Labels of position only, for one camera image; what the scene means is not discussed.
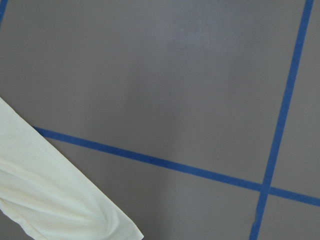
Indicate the beige long-sleeve graphic shirt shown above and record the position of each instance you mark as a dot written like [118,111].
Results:
[47,195]

